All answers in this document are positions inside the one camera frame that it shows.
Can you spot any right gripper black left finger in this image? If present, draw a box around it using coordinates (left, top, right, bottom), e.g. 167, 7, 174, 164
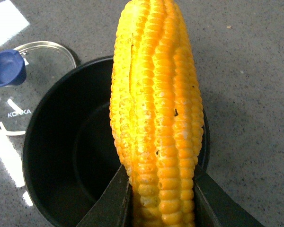
77, 166, 132, 227

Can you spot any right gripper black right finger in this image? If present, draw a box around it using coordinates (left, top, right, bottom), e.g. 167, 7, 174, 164
193, 164, 266, 227

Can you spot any yellow corn cob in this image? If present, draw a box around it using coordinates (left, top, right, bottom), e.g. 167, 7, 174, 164
109, 0, 204, 227

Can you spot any glass lid blue knob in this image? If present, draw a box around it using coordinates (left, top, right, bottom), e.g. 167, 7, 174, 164
0, 41, 77, 136

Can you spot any dark blue saucepan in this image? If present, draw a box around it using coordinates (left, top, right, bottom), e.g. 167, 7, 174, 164
22, 55, 211, 227

